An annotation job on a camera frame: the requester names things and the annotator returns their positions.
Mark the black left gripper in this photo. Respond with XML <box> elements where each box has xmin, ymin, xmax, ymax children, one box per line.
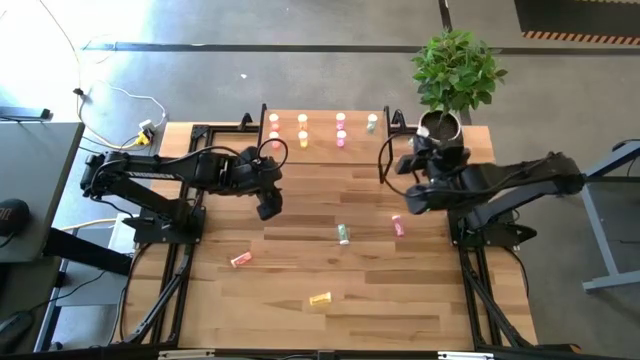
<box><xmin>229</xmin><ymin>157</ymin><xmax>285</xmax><ymax>222</ymax></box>

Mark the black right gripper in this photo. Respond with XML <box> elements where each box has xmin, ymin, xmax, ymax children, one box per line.
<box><xmin>403</xmin><ymin>142</ymin><xmax>465</xmax><ymax>216</ymax></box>

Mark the black table clamp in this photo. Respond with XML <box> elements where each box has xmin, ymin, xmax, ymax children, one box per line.
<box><xmin>112</xmin><ymin>112</ymin><xmax>584</xmax><ymax>360</ymax></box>

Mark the green plant in white pot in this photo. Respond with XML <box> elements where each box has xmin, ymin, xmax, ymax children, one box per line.
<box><xmin>410</xmin><ymin>28</ymin><xmax>509</xmax><ymax>151</ymax></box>

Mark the white box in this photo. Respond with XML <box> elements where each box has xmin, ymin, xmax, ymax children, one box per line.
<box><xmin>108</xmin><ymin>212</ymin><xmax>144</xmax><ymax>255</ymax></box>

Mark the black desk support beam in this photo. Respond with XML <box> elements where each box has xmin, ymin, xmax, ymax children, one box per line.
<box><xmin>42</xmin><ymin>227</ymin><xmax>135</xmax><ymax>277</ymax></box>

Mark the grey floor plate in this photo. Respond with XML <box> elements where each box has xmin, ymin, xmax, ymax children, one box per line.
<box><xmin>54</xmin><ymin>259</ymin><xmax>129</xmax><ymax>309</ymax></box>

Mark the black mat with hazard stripes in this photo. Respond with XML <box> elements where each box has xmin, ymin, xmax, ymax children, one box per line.
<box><xmin>513</xmin><ymin>0</ymin><xmax>640</xmax><ymax>47</ymax></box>

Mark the grey desk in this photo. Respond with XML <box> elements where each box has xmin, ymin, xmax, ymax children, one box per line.
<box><xmin>0</xmin><ymin>121</ymin><xmax>86</xmax><ymax>265</ymax></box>

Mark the black flat panel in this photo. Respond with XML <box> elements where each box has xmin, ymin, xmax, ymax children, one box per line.
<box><xmin>0</xmin><ymin>106</ymin><xmax>53</xmax><ymax>122</ymax></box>

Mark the black cap with orange print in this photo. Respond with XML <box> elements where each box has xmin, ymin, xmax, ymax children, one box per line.
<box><xmin>0</xmin><ymin>198</ymin><xmax>30</xmax><ymax>238</ymax></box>

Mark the black rounded device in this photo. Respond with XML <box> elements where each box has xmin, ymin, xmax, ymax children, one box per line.
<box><xmin>0</xmin><ymin>308</ymin><xmax>35</xmax><ymax>354</ymax></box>

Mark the black left camera cable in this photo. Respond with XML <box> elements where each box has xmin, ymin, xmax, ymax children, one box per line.
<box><xmin>257</xmin><ymin>138</ymin><xmax>290</xmax><ymax>175</ymax></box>

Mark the black camera cable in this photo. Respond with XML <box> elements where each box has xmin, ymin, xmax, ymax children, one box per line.
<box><xmin>378</xmin><ymin>130</ymin><xmax>419</xmax><ymax>197</ymax></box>
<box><xmin>257</xmin><ymin>138</ymin><xmax>290</xmax><ymax>175</ymax></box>

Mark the black right camera cable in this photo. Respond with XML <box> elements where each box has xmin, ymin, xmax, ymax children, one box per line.
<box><xmin>378</xmin><ymin>130</ymin><xmax>419</xmax><ymax>197</ymax></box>

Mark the wooden shelf black metal frame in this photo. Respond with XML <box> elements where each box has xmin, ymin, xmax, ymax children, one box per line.
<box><xmin>255</xmin><ymin>103</ymin><xmax>395</xmax><ymax>185</ymax></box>

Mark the white cable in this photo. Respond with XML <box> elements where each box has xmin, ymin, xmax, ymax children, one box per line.
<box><xmin>77</xmin><ymin>78</ymin><xmax>169</xmax><ymax>129</ymax></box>

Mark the yellow cable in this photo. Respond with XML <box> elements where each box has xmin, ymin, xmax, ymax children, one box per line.
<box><xmin>77</xmin><ymin>112</ymin><xmax>144</xmax><ymax>151</ymax></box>
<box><xmin>59</xmin><ymin>218</ymin><xmax>117</xmax><ymax>232</ymax></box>

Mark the blue-grey metal desk frame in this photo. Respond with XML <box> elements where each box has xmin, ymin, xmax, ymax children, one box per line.
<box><xmin>551</xmin><ymin>139</ymin><xmax>640</xmax><ymax>295</ymax></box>

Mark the silver metal bracket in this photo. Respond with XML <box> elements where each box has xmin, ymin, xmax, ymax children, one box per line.
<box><xmin>158</xmin><ymin>348</ymin><xmax>217</xmax><ymax>360</ymax></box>
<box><xmin>437</xmin><ymin>351</ymin><xmax>495</xmax><ymax>360</ymax></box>

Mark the thin pale cable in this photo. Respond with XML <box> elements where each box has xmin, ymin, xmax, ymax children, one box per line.
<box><xmin>38</xmin><ymin>0</ymin><xmax>84</xmax><ymax>91</ymax></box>

